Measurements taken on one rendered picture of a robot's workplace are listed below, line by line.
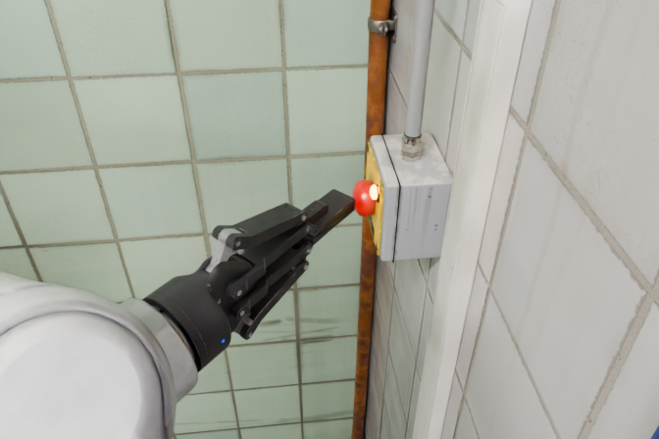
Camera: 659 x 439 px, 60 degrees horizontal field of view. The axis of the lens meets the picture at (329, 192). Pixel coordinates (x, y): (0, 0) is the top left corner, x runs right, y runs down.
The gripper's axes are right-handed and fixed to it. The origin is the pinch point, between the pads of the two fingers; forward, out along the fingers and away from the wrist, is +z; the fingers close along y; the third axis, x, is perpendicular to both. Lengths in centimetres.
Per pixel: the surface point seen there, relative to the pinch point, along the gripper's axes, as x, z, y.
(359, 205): 2.2, 3.2, -0.4
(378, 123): -12.4, 28.4, 6.2
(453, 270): 14.5, 0.8, -0.2
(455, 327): 15.8, 0.7, 6.6
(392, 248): 6.8, 2.9, 2.9
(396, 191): 6.7, 2.9, -4.4
